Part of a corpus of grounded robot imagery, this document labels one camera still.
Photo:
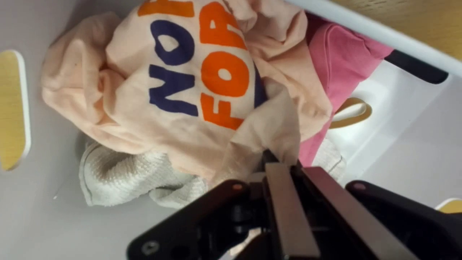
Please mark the pink cloth in basket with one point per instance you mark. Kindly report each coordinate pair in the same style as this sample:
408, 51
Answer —
342, 59

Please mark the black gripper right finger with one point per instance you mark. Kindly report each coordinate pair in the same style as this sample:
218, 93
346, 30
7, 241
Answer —
371, 234

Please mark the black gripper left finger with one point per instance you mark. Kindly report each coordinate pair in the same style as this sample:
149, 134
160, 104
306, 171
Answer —
293, 230

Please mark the peach printed shirt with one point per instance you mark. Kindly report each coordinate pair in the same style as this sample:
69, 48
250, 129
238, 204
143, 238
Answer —
212, 84

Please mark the cream knitted cloth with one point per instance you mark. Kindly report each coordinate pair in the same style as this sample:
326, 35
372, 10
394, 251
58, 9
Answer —
110, 178

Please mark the white plastic basket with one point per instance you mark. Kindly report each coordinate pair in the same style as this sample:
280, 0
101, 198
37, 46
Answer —
410, 145

